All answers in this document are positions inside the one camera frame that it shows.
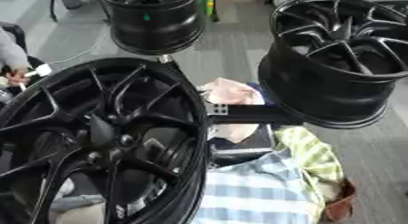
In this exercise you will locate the white plug block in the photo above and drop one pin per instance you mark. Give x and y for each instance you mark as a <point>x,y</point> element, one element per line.
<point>43,70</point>

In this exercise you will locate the dark box with silver edge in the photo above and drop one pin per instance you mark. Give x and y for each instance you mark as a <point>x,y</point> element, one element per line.
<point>249,144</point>

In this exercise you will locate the person's hand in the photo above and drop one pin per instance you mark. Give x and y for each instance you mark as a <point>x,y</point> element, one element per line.
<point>17,76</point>

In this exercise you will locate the pink cloth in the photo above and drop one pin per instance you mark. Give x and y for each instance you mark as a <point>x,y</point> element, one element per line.
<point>228,92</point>

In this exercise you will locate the green white checked cloth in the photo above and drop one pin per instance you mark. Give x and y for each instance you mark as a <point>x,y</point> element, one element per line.
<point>313,154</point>

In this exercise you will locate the colourful toy stack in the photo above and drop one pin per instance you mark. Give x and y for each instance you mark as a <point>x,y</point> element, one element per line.
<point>210,3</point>

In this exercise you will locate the large black spoked wheel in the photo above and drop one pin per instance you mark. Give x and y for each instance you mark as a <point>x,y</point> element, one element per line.
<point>101,133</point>

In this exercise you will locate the black wheel with green dot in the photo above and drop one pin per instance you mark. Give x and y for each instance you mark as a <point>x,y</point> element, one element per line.
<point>159,27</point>

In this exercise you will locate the black multi-spoke wheel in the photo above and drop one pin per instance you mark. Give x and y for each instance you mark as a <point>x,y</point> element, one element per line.
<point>324,94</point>

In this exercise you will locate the black metal stand bar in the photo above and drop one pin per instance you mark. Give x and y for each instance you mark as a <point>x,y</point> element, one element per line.
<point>255,114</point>

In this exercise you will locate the person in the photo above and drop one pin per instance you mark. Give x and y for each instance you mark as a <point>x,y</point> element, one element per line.
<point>9,51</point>

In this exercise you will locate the blue white checked cloth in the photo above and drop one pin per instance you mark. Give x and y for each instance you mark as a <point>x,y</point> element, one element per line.
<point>255,194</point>

